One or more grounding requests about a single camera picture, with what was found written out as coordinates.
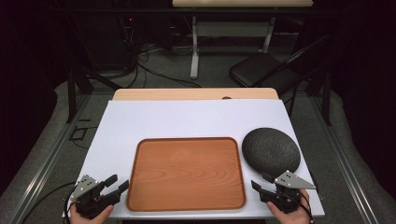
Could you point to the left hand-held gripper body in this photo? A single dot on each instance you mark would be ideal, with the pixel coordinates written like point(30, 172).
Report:
point(93, 202)

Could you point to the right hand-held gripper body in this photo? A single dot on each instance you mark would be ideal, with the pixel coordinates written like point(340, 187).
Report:
point(285, 197)

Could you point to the person's left hand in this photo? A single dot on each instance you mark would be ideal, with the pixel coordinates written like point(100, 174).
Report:
point(84, 220)

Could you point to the person's right hand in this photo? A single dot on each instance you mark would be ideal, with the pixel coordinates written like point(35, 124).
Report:
point(295, 217)

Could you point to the dark grey round plate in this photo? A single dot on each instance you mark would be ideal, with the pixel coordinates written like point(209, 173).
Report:
point(270, 151)

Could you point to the brown wooden tray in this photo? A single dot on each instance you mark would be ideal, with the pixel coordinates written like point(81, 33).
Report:
point(186, 174)

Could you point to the black metal stand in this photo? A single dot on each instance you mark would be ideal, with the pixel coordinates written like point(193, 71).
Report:
point(326, 96)
point(76, 84)

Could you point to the black folding chair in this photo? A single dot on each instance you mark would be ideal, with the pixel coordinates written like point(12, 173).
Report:
point(261, 70)

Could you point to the light wooden table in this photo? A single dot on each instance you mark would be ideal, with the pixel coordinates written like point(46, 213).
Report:
point(193, 93)

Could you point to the dark computer tower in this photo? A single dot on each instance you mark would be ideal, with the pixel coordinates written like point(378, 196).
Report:
point(129, 34)

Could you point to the white-legged desk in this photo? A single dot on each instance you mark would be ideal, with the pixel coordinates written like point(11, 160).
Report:
point(230, 29)

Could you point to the black floor bracket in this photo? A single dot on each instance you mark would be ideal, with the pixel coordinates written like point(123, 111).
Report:
point(79, 132)

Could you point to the aluminium floor rail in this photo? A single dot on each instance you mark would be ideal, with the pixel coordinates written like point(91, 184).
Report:
point(46, 161)
point(345, 161)

